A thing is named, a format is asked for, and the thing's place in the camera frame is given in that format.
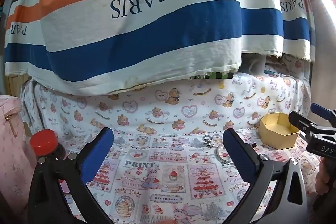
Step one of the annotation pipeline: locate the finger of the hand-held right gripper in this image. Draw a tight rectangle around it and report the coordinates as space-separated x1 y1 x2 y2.
289 111 319 141
310 103 336 121

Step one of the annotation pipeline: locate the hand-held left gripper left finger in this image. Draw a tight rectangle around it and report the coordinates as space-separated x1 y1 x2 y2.
28 127 114 224

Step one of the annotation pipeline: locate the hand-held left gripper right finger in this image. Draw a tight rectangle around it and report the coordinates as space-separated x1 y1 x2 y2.
223 128 307 224

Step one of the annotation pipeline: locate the silver bangle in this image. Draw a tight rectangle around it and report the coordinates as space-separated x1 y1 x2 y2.
216 145 235 165

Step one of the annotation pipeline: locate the gold paper box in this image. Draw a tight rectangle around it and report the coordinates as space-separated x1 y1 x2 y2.
259 112 300 150

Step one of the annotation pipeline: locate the person's right hand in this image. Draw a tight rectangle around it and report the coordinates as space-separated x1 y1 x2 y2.
315 158 332 196

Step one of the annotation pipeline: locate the red cap dark bottle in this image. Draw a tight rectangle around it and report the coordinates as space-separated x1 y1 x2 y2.
29 129 68 189

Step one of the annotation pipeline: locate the cake print tablecloth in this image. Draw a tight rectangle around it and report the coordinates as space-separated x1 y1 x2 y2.
60 126 324 224

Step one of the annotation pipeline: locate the grey rounded object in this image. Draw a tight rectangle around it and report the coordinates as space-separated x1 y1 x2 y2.
241 54 267 74

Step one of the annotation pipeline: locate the bear print sheet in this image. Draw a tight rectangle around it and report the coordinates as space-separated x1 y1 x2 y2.
20 56 313 142

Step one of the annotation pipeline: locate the pink backpack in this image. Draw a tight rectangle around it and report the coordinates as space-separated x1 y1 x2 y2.
0 95 40 215

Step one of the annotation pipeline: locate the green black checkered cloth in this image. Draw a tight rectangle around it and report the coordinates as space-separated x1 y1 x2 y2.
190 72 234 80

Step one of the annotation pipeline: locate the wooden panel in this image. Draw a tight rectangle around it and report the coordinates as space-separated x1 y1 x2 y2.
5 74 30 97

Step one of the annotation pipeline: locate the striped hanging cloth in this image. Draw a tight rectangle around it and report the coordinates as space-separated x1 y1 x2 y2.
4 0 317 96

